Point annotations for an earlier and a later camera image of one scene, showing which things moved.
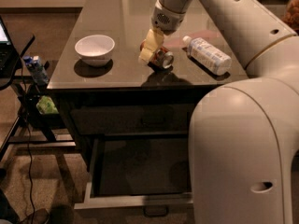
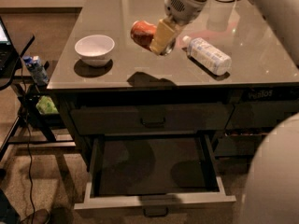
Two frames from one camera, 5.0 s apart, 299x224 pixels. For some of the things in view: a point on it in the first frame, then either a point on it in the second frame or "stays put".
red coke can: [163, 55] to [143, 34]
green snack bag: [46, 105] stays put
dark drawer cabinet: [120, 115] stays put
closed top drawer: [130, 119] stays put
